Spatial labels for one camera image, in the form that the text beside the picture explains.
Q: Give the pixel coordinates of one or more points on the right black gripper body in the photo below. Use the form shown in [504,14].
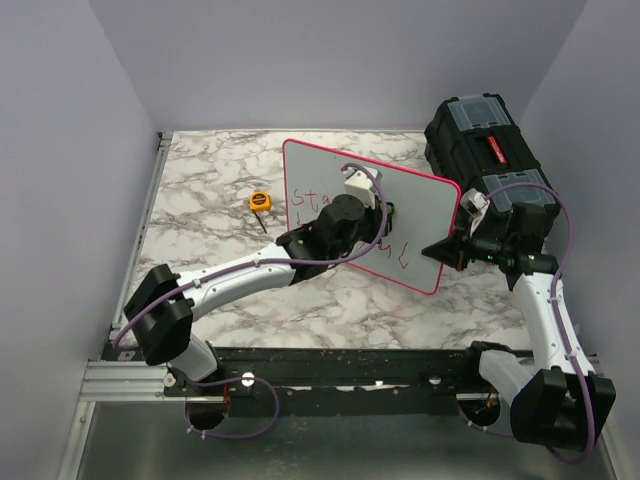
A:
[486,247]

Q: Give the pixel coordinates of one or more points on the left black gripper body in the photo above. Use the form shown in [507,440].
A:
[367,232]

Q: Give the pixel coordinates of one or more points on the pink framed whiteboard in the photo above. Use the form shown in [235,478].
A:
[424,209]

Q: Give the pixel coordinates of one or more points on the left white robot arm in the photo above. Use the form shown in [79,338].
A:
[164,307]

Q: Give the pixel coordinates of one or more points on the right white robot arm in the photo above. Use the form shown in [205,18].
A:
[560,403]

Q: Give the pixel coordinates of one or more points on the yellow tape measure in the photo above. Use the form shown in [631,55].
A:
[260,202]

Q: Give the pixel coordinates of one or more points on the black plastic toolbox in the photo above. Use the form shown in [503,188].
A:
[474,142]

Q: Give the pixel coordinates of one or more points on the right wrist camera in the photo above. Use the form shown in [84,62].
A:
[476,206]

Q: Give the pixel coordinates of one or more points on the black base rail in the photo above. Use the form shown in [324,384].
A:
[261,382]

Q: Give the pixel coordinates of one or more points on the aluminium side rail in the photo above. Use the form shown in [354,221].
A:
[165,139]

